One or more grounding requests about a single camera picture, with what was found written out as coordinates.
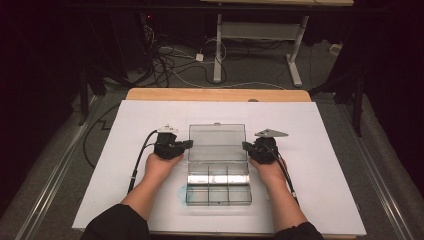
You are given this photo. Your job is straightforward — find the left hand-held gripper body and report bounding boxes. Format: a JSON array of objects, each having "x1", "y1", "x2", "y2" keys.
[{"x1": 153, "y1": 124, "x2": 186, "y2": 160}]

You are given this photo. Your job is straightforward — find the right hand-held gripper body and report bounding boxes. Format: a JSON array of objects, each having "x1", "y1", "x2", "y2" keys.
[{"x1": 248, "y1": 128, "x2": 290, "y2": 165}]

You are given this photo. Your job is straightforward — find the clear plastic compartment box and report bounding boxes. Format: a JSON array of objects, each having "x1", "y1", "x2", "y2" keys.
[{"x1": 184, "y1": 122, "x2": 253, "y2": 207}]

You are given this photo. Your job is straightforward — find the person's right hand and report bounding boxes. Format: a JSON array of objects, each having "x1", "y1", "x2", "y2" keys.
[{"x1": 249, "y1": 156, "x2": 288, "y2": 188}]

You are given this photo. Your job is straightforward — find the person's left hand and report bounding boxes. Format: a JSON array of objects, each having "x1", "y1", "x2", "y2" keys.
[{"x1": 143, "y1": 152, "x2": 185, "y2": 188}]

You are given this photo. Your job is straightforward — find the white paper sheet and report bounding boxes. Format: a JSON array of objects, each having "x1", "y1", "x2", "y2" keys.
[{"x1": 71, "y1": 99, "x2": 367, "y2": 238}]

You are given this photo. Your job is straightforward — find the person's right black sleeve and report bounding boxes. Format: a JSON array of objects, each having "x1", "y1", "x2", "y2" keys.
[{"x1": 273, "y1": 221, "x2": 326, "y2": 240}]

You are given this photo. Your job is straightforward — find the person's black sleeve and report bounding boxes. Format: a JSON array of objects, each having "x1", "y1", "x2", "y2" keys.
[
  {"x1": 273, "y1": 221, "x2": 326, "y2": 240},
  {"x1": 79, "y1": 203, "x2": 151, "y2": 240}
]

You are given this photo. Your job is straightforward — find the person's left black sleeve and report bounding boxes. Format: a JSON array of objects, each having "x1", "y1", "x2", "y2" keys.
[{"x1": 79, "y1": 203, "x2": 151, "y2": 240}]

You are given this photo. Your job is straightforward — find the black metal stand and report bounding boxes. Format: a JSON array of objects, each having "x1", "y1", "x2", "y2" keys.
[
  {"x1": 309, "y1": 66, "x2": 366, "y2": 138},
  {"x1": 78, "y1": 66, "x2": 108, "y2": 127}
]

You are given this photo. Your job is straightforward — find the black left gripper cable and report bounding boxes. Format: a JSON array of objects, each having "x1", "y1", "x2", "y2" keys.
[{"x1": 127, "y1": 129, "x2": 159, "y2": 195}]

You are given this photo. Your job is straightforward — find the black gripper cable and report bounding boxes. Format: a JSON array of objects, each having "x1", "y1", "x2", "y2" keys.
[
  {"x1": 127, "y1": 129, "x2": 159, "y2": 195},
  {"x1": 266, "y1": 144, "x2": 300, "y2": 206}
]

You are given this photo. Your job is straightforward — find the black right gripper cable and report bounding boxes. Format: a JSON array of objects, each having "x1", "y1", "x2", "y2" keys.
[{"x1": 266, "y1": 144, "x2": 300, "y2": 206}]

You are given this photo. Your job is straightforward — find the thin white floor cable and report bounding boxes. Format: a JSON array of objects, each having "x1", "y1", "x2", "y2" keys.
[{"x1": 171, "y1": 69, "x2": 288, "y2": 90}]

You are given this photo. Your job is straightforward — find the tangle of floor cables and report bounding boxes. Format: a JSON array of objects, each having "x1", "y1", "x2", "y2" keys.
[{"x1": 139, "y1": 24, "x2": 228, "y2": 88}]

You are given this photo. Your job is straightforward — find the thin black floor cable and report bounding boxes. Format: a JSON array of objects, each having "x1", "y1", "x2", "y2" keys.
[{"x1": 83, "y1": 103, "x2": 121, "y2": 169}]

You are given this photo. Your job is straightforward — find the white metal desk frame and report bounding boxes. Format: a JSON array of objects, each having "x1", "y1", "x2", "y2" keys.
[{"x1": 199, "y1": 0, "x2": 354, "y2": 88}]

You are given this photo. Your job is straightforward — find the aluminium rail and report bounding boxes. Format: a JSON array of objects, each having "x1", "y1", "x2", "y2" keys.
[
  {"x1": 336, "y1": 103, "x2": 414, "y2": 240},
  {"x1": 14, "y1": 96, "x2": 104, "y2": 240}
]

